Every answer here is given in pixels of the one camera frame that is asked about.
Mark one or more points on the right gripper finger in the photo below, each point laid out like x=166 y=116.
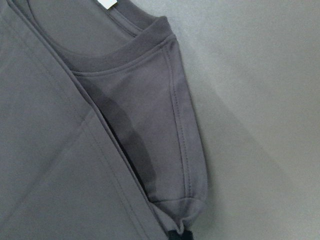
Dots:
x=187 y=234

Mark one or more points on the brown t-shirt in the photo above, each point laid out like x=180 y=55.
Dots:
x=98 y=135

